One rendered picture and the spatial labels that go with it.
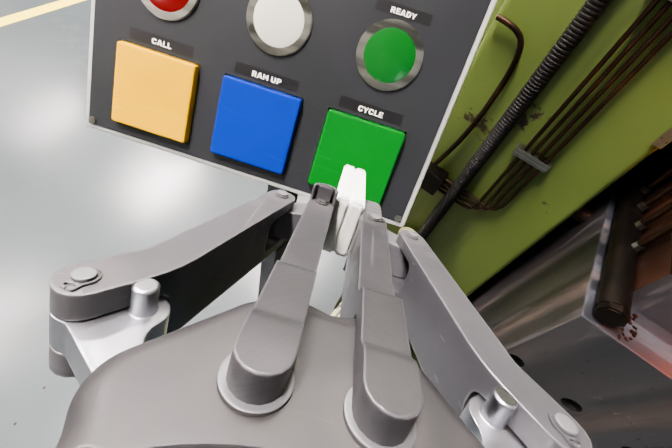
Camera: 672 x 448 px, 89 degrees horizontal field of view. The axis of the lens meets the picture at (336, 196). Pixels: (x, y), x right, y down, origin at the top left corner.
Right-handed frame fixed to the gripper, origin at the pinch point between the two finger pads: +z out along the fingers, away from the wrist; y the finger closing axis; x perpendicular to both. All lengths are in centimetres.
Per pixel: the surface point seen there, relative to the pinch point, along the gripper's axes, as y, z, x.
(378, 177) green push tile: 2.7, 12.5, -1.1
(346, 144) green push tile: -1.1, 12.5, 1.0
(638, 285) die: 35.6, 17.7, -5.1
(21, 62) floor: -171, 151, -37
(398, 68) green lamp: 1.2, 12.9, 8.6
